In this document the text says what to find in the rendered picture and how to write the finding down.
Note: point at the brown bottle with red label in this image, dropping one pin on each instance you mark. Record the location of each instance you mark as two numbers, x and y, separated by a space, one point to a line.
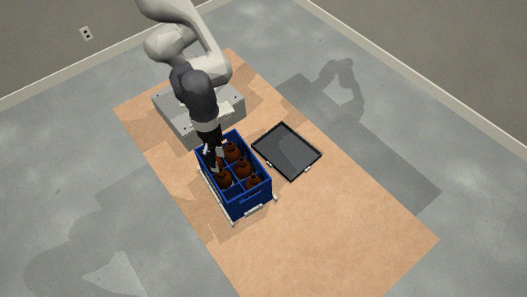
219 163

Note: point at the blue plastic crate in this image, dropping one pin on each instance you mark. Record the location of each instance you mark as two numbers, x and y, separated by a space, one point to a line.
236 199

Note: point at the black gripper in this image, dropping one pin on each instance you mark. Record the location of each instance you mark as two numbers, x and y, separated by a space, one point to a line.
210 147

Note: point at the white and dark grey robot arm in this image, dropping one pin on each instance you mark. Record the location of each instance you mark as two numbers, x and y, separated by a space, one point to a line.
166 45

